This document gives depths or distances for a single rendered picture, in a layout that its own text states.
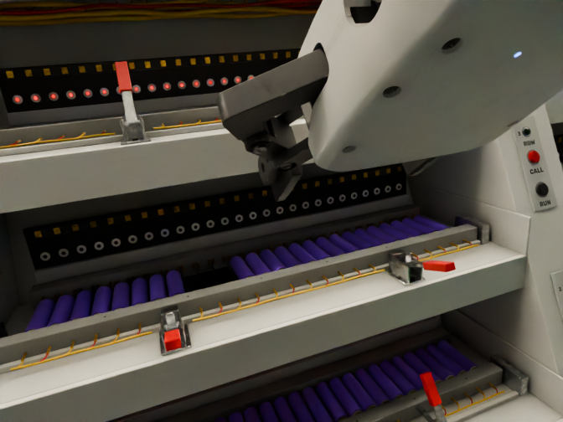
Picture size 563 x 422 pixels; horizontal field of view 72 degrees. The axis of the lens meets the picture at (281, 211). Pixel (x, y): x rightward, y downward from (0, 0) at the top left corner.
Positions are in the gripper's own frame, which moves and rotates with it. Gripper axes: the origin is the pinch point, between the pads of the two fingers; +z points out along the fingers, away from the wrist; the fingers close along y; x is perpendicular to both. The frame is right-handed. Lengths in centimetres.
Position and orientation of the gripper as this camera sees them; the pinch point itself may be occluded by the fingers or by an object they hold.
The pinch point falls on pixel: (347, 159)
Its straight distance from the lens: 24.3
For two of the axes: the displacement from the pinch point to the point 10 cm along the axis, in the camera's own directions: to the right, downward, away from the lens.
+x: -2.7, -9.3, 2.6
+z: -2.2, 3.2, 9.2
